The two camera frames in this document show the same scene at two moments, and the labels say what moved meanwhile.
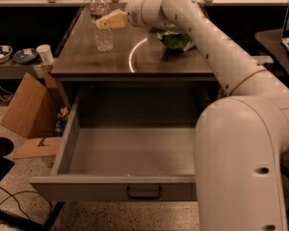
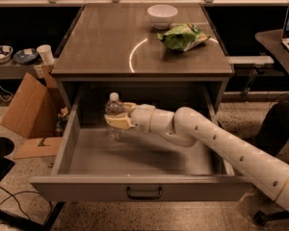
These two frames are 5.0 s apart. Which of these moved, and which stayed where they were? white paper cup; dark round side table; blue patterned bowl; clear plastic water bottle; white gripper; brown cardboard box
Moved: clear plastic water bottle; white gripper
Stayed: brown cardboard box; white paper cup; blue patterned bowl; dark round side table
